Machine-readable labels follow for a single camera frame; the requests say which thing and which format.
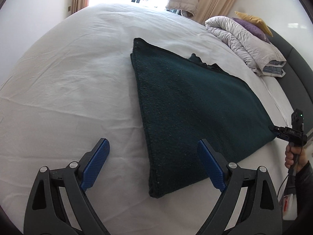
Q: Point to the yellow pillow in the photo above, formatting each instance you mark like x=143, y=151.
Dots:
x=254, y=20

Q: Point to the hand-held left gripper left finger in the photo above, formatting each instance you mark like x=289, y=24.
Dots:
x=94, y=164

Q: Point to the person's right forearm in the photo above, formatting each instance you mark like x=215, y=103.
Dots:
x=305, y=183

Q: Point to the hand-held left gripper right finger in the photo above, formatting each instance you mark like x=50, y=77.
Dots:
x=211, y=166

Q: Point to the purple pillow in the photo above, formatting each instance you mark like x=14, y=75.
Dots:
x=251, y=29

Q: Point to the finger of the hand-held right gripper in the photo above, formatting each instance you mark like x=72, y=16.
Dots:
x=277, y=128
x=281, y=135

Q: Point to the colourful packaging beside bed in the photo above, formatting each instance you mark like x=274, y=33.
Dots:
x=288, y=204

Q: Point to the dark green sweater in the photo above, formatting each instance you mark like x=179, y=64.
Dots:
x=190, y=107

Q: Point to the person's right hand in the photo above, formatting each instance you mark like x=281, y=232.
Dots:
x=289, y=156

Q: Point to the folded grey duvet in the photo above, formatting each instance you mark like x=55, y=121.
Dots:
x=244, y=39

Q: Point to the dark grey bed headboard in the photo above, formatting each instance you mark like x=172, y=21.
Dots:
x=300, y=66

